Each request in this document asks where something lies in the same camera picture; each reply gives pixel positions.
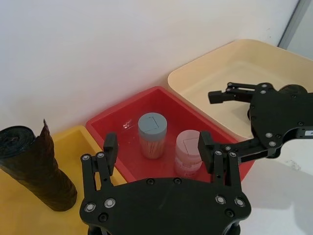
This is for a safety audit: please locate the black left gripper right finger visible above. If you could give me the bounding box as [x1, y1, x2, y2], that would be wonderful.
[198, 131, 243, 193]

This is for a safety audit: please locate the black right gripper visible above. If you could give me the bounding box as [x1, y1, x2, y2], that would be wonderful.
[207, 82, 313, 164]

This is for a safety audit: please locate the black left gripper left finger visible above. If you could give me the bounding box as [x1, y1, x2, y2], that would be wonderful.
[81, 132, 118, 200]

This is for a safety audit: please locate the toothpick jar with pink lid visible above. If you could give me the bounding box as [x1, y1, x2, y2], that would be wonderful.
[174, 130, 202, 178]

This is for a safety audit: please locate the yellow plastic bin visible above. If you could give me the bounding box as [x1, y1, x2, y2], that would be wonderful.
[0, 125, 128, 235]

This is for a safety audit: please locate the toothpick jar with blue-grey lid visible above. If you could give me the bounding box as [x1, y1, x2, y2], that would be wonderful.
[137, 112, 167, 161]

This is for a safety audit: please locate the cream plastic bin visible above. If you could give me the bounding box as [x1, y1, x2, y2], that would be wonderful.
[168, 39, 313, 147]

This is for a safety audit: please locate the red plastic bin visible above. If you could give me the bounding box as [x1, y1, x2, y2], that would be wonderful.
[85, 86, 255, 184]

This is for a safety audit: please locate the black garbage bag roll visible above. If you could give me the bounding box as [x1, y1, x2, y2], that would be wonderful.
[0, 119, 78, 212]

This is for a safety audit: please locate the grey striped post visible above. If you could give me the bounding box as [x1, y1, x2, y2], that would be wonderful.
[276, 0, 313, 62]

